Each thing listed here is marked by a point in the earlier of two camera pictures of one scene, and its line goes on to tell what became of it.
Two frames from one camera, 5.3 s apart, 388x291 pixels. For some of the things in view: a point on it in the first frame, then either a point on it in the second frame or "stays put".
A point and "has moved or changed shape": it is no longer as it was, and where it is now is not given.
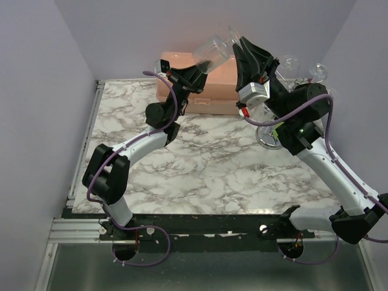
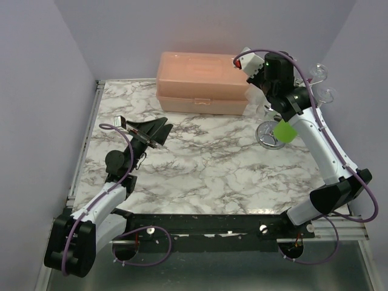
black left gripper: x=189 y=79 → x=154 y=127
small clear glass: x=214 y=50 has moved or changed shape
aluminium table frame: x=67 y=230 stays put
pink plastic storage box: x=220 y=94 stays put
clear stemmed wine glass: x=319 y=71 stays put
